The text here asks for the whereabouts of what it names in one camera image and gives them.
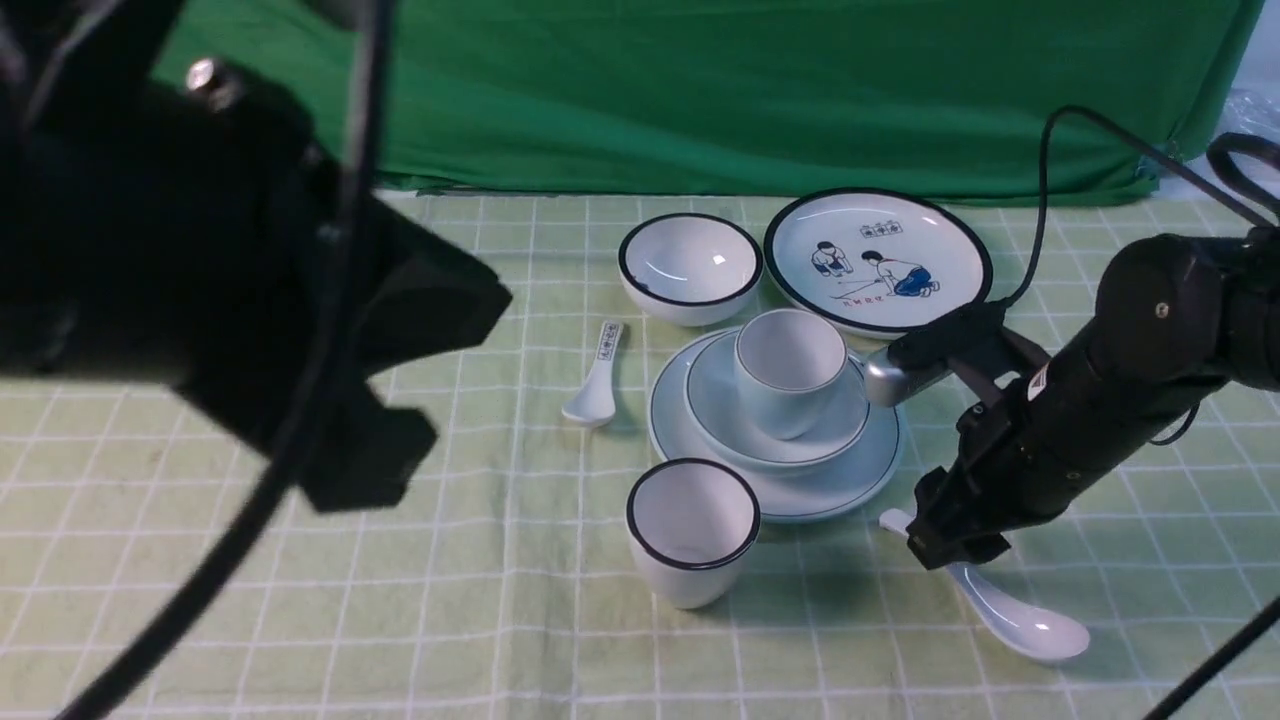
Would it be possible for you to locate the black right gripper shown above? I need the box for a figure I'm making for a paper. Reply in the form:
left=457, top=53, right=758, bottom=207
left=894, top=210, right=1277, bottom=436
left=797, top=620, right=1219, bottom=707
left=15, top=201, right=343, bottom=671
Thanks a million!
left=906, top=375, right=1140, bottom=570

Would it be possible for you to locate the large white ceramic spoon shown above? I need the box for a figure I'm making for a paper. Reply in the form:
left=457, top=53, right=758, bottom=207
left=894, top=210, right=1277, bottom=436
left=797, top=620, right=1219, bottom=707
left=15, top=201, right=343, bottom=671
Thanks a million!
left=878, top=509, right=1091, bottom=664

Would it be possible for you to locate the pale green cup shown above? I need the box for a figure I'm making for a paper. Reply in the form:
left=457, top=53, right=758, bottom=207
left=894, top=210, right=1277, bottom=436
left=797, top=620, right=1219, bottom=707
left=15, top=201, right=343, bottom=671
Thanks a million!
left=733, top=307, right=851, bottom=439

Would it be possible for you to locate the pale green shallow bowl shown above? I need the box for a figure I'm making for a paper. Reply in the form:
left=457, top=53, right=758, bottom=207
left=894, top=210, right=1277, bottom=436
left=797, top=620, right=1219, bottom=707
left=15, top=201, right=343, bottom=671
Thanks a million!
left=684, top=331, right=870, bottom=477

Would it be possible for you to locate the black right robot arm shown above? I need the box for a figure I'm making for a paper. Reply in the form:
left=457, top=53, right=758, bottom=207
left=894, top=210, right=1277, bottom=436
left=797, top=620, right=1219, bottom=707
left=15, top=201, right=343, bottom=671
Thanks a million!
left=887, top=133, right=1277, bottom=570

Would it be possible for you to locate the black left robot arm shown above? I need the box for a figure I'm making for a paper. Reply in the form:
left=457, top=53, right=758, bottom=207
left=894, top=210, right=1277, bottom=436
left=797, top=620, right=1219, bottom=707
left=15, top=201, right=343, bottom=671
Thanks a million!
left=3, top=1, right=512, bottom=512

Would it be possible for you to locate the illustrated black-rimmed plate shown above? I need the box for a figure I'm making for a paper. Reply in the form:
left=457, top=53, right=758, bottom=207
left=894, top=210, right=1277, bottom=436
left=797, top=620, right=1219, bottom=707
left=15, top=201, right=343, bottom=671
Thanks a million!
left=762, top=188, right=995, bottom=340

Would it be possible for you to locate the green backdrop cloth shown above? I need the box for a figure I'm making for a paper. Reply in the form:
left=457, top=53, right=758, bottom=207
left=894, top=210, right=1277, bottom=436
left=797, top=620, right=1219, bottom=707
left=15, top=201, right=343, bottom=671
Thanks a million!
left=150, top=0, right=1263, bottom=208

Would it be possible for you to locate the clear plastic bag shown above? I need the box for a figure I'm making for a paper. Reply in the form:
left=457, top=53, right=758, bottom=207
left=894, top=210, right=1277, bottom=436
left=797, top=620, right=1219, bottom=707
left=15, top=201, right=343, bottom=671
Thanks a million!
left=1216, top=87, right=1279, bottom=143

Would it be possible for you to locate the black-rimmed white cup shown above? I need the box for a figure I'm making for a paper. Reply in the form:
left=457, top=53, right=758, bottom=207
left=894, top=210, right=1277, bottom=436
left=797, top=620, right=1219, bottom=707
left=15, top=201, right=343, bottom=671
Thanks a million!
left=625, top=457, right=762, bottom=610

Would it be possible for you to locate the black-rimmed white bowl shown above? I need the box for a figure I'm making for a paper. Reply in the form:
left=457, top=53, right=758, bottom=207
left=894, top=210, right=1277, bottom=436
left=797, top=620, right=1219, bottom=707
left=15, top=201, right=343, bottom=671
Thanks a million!
left=617, top=211, right=765, bottom=327

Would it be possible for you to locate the small patterned white spoon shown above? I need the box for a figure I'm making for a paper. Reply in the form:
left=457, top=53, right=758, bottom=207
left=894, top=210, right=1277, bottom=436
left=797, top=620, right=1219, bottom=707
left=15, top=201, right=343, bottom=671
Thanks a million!
left=561, top=320, right=625, bottom=428

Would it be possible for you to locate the green checkered tablecloth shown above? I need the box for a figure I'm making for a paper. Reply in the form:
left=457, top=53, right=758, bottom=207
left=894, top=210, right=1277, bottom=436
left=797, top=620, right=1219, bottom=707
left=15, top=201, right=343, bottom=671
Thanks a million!
left=1, top=193, right=1279, bottom=719

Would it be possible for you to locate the black camera cable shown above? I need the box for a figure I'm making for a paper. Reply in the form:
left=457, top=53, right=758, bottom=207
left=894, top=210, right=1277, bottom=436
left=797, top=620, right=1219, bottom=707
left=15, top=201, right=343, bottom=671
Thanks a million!
left=1005, top=105, right=1280, bottom=306

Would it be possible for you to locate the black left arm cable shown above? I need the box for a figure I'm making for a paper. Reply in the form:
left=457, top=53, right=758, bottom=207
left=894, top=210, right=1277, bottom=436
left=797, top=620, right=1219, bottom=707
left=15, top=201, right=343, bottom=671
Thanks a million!
left=50, top=0, right=396, bottom=720

